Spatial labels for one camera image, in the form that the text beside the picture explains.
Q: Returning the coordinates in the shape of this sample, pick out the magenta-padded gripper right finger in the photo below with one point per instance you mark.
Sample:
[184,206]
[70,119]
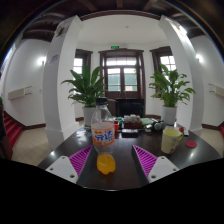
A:
[161,168]

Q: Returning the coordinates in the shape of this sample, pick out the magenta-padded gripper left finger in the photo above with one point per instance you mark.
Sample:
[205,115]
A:
[63,168]

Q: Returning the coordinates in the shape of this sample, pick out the orange soda plastic bottle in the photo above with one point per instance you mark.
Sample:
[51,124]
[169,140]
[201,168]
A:
[103,136]

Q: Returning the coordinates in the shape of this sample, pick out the pale yellow cup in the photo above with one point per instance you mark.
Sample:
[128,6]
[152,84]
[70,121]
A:
[170,141]

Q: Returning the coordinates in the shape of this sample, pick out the flat round red coaster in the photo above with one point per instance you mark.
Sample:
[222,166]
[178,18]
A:
[191,144]

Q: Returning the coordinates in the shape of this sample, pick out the grey microphones pair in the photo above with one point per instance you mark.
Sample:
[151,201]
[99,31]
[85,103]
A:
[158,125]

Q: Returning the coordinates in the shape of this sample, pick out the white printed paper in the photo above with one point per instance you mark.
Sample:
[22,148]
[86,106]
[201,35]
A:
[185,132]

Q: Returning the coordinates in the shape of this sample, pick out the small black box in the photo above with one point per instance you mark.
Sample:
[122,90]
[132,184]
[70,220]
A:
[129,133]

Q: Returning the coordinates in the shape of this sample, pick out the green notebook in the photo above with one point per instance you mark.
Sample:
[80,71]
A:
[146,121]

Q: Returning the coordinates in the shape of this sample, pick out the brown snack basket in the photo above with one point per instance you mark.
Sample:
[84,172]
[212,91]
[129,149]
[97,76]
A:
[132,124]

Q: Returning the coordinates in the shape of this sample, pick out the red container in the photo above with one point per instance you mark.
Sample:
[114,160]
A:
[116,125]

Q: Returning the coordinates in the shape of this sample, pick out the red carpeted staircase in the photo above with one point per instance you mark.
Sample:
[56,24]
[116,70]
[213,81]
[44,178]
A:
[222,130]
[12,128]

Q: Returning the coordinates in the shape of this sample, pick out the dark wooden cabinet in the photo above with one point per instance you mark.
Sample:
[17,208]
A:
[4,140]

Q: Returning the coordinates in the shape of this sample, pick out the black chair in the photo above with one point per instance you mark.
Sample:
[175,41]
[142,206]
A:
[130,107]

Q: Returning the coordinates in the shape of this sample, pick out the potted green plant white pot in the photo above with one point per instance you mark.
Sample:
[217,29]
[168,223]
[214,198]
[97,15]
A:
[87,90]
[169,90]

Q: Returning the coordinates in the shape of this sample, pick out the dark wooden double door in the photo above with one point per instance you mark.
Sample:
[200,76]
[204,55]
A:
[122,78]

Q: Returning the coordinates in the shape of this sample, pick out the dark-framed window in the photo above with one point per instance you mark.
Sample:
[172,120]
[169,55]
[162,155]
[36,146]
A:
[165,60]
[79,65]

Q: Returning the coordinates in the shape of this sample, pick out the green exit sign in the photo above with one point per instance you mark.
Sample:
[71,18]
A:
[115,47]

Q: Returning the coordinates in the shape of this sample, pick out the white wall radiator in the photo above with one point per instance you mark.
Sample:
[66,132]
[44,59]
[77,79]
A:
[218,90]
[18,93]

